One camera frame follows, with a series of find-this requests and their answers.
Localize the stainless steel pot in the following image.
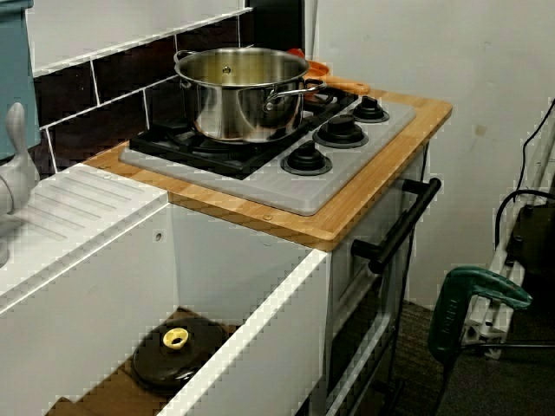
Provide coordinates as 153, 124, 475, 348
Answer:
173, 46, 329, 144

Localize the grey stove top panel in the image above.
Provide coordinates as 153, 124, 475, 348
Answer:
119, 93, 417, 218

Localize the black stove knob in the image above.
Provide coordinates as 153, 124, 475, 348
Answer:
351, 95, 390, 125
280, 140, 334, 177
311, 114, 369, 148

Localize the black burner grate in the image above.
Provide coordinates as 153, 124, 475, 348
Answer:
129, 84, 363, 181

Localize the wooden countertop board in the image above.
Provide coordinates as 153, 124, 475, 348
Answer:
82, 88, 454, 252

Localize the white oven cabinet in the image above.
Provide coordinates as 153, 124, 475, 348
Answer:
324, 142, 430, 416

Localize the white sink unit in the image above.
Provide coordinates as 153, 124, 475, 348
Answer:
0, 162, 333, 416

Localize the orange toy frying pan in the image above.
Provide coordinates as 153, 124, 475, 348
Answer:
302, 59, 372, 95

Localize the dark lid with yellow knob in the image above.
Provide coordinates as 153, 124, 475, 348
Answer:
131, 318, 226, 395

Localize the green power tool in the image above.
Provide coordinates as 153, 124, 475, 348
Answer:
428, 266, 533, 361

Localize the brown cardboard sheet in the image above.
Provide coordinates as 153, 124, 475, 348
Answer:
45, 306, 239, 416

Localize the grey toy faucet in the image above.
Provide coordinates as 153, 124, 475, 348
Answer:
0, 101, 42, 268

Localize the dark box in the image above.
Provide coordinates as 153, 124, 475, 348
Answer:
505, 203, 555, 304

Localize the thin black rod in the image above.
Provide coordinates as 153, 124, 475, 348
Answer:
459, 340, 555, 349

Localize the teal plastic container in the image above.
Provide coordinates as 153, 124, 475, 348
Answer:
0, 0, 42, 164

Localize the black oven door handle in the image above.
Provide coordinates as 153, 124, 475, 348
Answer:
350, 176, 442, 275

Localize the white aluminium frame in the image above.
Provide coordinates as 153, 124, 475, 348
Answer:
461, 129, 555, 361

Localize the thick black cable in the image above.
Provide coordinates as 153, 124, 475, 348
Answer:
495, 188, 555, 270

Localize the thin black cable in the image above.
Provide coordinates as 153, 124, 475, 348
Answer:
515, 98, 555, 192

